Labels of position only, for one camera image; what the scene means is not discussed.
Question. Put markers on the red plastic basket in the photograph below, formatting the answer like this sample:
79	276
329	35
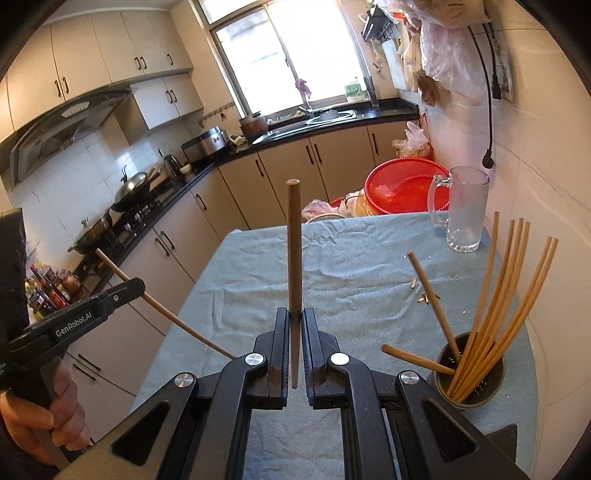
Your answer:
401	184

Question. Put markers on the person's left hand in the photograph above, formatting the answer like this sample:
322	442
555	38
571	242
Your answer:
69	406

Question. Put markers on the white cutting board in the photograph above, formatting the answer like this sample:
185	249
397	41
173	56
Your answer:
395	64

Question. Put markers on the dark perforated chopstick holder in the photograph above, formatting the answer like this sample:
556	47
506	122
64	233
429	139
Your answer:
444	369

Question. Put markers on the steel kitchen sink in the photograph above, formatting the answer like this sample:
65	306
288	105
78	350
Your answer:
295	125

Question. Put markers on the kitchen window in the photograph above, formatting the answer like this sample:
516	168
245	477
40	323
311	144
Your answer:
258	60

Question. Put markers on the brown clay pot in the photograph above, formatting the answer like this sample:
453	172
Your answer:
253	125

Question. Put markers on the hanging plastic bags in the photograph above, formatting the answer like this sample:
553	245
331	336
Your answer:
443	55

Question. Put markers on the black kitchen countertop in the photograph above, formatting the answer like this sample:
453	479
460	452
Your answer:
392	108

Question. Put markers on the beige kitchen cabinets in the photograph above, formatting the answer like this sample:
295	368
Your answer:
249	194
115	46

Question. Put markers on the pink plastic bag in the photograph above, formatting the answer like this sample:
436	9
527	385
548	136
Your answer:
318	208

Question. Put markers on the wooden chopstick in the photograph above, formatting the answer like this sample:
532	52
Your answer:
175	318
293	240

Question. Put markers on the white plastic bag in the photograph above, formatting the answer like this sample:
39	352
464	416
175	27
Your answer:
413	141

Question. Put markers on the dark kettle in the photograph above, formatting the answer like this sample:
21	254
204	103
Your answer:
173	165

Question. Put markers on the row of condiment bottles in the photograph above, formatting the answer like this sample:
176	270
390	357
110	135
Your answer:
51	295

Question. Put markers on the black wall rack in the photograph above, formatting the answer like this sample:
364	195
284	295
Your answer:
376	23

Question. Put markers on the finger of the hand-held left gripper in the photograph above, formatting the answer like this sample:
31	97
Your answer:
122	295

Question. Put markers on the grey towel cloth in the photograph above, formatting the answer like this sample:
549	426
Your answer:
360	286

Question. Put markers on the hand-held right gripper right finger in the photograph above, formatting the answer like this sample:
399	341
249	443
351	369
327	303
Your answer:
311	364

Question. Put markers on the beige lower kitchen cabinets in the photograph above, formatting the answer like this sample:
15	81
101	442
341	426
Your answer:
249	194

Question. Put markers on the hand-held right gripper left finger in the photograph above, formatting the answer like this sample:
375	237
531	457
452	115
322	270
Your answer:
279	360

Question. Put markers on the cooking pot with lid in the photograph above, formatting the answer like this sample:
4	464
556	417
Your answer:
92	233

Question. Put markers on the black gas stove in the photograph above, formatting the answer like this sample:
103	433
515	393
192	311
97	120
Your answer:
134	221

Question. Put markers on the person's left forearm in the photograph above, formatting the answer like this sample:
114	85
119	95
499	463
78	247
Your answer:
18	468

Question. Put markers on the beige upper kitchen cabinets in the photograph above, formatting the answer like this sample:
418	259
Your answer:
115	46

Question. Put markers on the steel wok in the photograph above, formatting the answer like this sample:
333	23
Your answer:
134	189

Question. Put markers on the range hood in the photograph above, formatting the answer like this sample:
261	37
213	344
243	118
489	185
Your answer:
55	129

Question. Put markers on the scattered seed husks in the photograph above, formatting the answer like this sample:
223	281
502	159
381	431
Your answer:
427	299

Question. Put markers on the sink faucet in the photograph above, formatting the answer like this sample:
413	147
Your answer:
308	110

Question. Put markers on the bunch of wooden chopsticks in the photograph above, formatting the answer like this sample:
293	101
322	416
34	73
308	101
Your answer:
478	355

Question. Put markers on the white wall socket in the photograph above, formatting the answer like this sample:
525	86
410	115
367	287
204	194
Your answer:
508	69

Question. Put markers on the steel rice cooker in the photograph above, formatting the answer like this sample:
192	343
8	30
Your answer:
207	143

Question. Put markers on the clear glass mug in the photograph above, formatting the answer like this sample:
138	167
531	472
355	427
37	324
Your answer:
466	217

